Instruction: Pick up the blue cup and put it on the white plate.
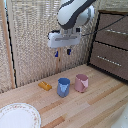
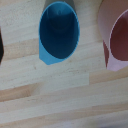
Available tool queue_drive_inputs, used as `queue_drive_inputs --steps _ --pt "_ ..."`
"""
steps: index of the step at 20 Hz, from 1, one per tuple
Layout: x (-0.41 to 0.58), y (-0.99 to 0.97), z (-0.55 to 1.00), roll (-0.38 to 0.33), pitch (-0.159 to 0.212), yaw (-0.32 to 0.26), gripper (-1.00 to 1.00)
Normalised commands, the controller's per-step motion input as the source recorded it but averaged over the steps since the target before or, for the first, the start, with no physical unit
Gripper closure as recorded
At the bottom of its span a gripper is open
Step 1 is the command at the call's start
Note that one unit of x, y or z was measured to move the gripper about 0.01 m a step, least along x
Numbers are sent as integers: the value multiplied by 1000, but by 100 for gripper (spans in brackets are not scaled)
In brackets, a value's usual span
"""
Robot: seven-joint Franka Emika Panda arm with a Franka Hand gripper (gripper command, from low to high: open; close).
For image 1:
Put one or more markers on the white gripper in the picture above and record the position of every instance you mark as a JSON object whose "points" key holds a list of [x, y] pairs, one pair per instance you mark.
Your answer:
{"points": [[65, 39]]}

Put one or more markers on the bamboo screen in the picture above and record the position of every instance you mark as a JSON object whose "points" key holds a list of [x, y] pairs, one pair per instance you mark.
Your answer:
{"points": [[33, 36]]}

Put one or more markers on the pink cup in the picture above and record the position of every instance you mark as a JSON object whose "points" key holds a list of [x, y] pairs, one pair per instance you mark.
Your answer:
{"points": [[81, 83]]}

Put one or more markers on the yellow block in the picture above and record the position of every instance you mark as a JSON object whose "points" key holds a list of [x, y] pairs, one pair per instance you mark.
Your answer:
{"points": [[45, 86]]}

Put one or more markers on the dark brown drawer cabinet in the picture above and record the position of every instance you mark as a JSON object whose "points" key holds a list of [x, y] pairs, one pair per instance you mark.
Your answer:
{"points": [[111, 46]]}

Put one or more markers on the white floral plate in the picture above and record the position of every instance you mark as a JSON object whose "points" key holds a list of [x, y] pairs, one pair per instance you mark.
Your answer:
{"points": [[18, 116]]}

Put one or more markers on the wooden post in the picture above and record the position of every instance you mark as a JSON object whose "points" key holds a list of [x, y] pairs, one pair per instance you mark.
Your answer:
{"points": [[7, 46]]}

